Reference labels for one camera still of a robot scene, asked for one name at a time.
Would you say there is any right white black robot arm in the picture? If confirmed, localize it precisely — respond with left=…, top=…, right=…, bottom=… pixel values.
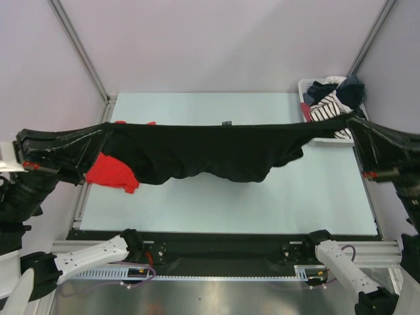
left=303, top=117, right=419, bottom=314

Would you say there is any white laundry basket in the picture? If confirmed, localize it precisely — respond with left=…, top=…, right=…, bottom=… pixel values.
left=297, top=78, right=354, bottom=148

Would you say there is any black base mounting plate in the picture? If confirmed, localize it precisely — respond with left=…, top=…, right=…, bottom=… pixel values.
left=65, top=229, right=385, bottom=278

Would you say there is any blue denim garment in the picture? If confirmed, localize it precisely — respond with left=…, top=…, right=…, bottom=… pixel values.
left=303, top=75, right=366, bottom=110

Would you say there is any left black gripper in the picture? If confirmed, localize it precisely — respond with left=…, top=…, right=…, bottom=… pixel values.
left=0, top=121, right=110, bottom=222

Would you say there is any grey slotted cable duct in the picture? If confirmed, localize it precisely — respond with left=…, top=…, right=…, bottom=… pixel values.
left=71, top=265, right=328, bottom=282

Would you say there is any white garment in basket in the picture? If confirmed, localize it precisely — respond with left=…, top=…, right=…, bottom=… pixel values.
left=324, top=76, right=347, bottom=86

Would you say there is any black tank top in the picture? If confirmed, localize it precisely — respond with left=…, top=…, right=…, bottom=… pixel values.
left=100, top=114, right=354, bottom=185

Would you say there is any striped white black garment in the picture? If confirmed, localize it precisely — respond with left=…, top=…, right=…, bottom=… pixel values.
left=310, top=91, right=352, bottom=121

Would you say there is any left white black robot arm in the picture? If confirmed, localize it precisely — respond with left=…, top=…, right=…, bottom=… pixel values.
left=1, top=123, right=145, bottom=314

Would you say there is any red tank top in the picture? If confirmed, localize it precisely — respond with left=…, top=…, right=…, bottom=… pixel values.
left=86, top=133, right=144, bottom=194

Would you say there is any pink garment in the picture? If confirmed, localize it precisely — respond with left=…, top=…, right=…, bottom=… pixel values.
left=300, top=102, right=312, bottom=122

